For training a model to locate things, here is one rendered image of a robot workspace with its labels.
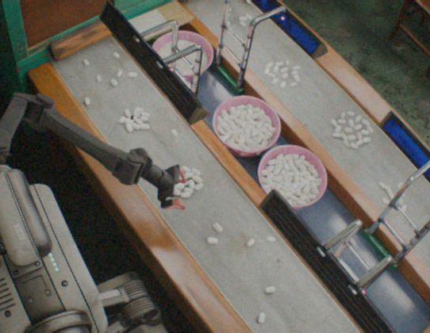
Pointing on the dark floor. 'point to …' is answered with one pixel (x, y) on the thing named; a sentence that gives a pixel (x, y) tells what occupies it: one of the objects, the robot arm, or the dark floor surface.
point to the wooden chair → (428, 9)
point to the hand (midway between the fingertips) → (182, 194)
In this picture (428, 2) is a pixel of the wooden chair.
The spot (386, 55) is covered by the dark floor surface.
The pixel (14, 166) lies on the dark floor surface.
